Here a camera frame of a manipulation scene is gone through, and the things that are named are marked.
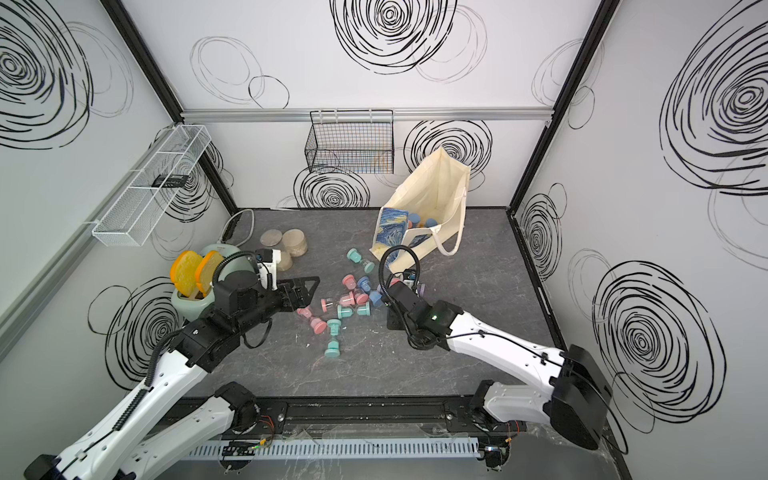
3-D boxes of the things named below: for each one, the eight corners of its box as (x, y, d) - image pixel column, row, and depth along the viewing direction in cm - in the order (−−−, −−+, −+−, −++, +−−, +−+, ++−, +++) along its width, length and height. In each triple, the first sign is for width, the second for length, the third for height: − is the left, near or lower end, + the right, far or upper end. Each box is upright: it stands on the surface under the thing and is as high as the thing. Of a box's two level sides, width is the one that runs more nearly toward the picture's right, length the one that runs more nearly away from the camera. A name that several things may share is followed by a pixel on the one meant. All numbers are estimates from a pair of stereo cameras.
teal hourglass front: (324, 357, 85) (322, 353, 83) (329, 323, 92) (327, 318, 89) (339, 357, 85) (338, 353, 83) (343, 323, 92) (342, 318, 89)
